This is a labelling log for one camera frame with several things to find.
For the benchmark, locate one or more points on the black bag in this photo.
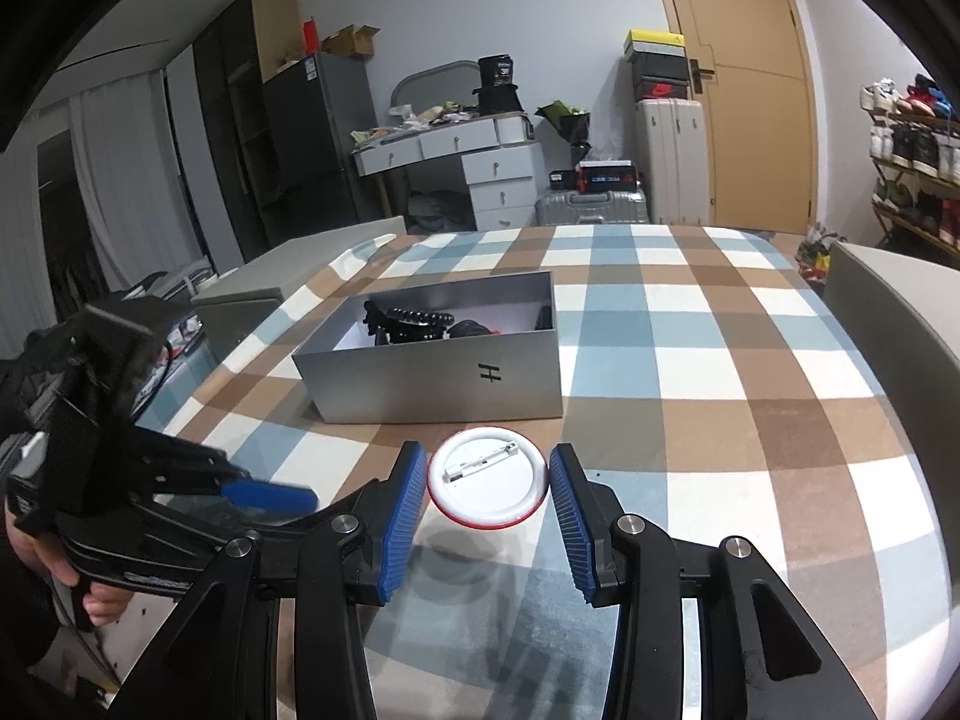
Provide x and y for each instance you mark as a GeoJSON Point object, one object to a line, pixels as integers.
{"type": "Point", "coordinates": [499, 86]}

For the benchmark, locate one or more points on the silver suitcase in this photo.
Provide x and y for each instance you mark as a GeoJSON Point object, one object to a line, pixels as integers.
{"type": "Point", "coordinates": [592, 208]}

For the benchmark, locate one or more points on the desk clutter pile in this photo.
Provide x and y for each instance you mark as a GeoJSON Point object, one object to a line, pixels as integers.
{"type": "Point", "coordinates": [412, 124]}

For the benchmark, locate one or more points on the checked blanket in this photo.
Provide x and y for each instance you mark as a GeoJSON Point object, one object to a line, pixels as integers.
{"type": "Point", "coordinates": [675, 360]}

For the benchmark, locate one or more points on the person's left hand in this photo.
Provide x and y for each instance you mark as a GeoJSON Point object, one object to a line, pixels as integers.
{"type": "Point", "coordinates": [105, 607]}

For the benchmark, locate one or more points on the dark fridge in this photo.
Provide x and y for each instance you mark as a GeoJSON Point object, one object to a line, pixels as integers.
{"type": "Point", "coordinates": [315, 150]}

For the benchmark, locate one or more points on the black shoe box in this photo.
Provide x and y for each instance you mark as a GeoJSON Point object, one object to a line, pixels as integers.
{"type": "Point", "coordinates": [660, 79]}

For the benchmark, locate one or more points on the wooden shoe rack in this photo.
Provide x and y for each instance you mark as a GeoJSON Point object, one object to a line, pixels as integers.
{"type": "Point", "coordinates": [892, 202]}

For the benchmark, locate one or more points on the white dressing table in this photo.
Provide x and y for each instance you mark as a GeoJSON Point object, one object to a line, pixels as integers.
{"type": "Point", "coordinates": [499, 180]}

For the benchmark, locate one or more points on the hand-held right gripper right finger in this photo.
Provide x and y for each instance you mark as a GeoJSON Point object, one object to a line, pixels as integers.
{"type": "Point", "coordinates": [574, 525]}

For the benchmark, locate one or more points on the black and red box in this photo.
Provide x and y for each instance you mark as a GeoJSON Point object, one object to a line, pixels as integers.
{"type": "Point", "coordinates": [607, 176]}

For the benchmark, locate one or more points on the grey curtain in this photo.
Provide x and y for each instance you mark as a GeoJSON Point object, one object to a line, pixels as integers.
{"type": "Point", "coordinates": [127, 180]}

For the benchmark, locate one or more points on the wooden door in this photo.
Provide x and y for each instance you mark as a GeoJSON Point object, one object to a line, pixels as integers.
{"type": "Point", "coordinates": [750, 90]}

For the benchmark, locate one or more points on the red can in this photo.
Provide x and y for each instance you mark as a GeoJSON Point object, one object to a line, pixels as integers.
{"type": "Point", "coordinates": [312, 36]}

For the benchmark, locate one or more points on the arched mirror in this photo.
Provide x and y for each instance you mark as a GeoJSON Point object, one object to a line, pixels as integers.
{"type": "Point", "coordinates": [435, 82]}

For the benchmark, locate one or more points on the grey cardboard box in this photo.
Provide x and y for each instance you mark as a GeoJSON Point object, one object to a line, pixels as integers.
{"type": "Point", "coordinates": [420, 382]}

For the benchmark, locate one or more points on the dark wrapped flower bouquet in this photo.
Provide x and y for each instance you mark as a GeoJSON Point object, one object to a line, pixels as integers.
{"type": "Point", "coordinates": [566, 127]}

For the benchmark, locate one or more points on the red rimmed pin badge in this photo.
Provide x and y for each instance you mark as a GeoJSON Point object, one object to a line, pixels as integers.
{"type": "Point", "coordinates": [487, 491]}

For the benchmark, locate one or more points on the rows of sneakers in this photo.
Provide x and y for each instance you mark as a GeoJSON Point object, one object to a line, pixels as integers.
{"type": "Point", "coordinates": [915, 142]}

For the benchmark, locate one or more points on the open cardboard box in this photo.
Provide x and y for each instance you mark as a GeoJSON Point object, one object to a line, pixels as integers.
{"type": "Point", "coordinates": [352, 41]}

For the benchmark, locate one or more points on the pile of shoes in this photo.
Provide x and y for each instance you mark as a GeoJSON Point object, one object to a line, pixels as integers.
{"type": "Point", "coordinates": [817, 255]}

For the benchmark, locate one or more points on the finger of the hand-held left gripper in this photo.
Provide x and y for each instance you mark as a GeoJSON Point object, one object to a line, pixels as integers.
{"type": "Point", "coordinates": [270, 499]}
{"type": "Point", "coordinates": [195, 521]}

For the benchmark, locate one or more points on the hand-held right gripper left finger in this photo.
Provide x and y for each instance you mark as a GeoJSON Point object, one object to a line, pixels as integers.
{"type": "Point", "coordinates": [397, 525]}

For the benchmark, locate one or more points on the beige suitcase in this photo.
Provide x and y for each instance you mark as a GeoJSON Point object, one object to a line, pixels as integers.
{"type": "Point", "coordinates": [671, 165]}

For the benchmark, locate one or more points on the tall wooden cabinet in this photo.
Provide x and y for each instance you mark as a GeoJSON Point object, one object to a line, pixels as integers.
{"type": "Point", "coordinates": [247, 127]}

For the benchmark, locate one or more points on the yellow lid shoe box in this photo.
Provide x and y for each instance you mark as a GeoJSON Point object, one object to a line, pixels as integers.
{"type": "Point", "coordinates": [656, 43]}

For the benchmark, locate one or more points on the small black box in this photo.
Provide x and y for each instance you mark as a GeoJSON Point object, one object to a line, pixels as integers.
{"type": "Point", "coordinates": [562, 180]}

